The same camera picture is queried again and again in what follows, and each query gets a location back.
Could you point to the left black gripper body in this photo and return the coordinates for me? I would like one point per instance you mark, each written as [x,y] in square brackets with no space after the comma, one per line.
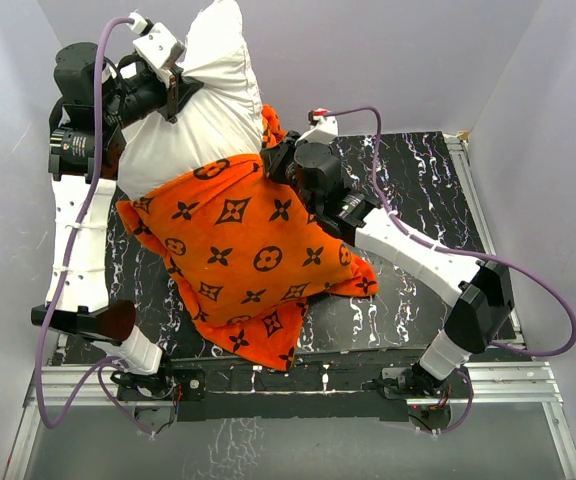
[138,96]

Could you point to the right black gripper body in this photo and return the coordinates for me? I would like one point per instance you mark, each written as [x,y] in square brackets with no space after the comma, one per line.
[283,163]

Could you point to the white pillow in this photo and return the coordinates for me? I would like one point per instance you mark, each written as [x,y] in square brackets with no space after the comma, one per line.
[222,119]

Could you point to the orange patterned pillowcase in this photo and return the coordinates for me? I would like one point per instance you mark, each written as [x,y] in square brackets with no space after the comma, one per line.
[246,256]

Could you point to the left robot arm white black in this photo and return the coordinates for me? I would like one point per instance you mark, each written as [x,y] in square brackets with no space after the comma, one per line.
[101,99]

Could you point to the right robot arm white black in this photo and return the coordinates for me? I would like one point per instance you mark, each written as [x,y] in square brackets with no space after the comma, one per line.
[478,292]

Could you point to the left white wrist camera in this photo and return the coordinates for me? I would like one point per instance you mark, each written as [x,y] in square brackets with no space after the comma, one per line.
[157,46]

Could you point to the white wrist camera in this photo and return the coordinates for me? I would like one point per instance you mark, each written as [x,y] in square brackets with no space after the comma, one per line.
[157,46]
[323,128]

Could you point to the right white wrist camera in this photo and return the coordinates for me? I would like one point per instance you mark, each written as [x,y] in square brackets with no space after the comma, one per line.
[323,128]

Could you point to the aluminium frame rail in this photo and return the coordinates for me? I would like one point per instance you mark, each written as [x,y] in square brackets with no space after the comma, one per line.
[348,385]

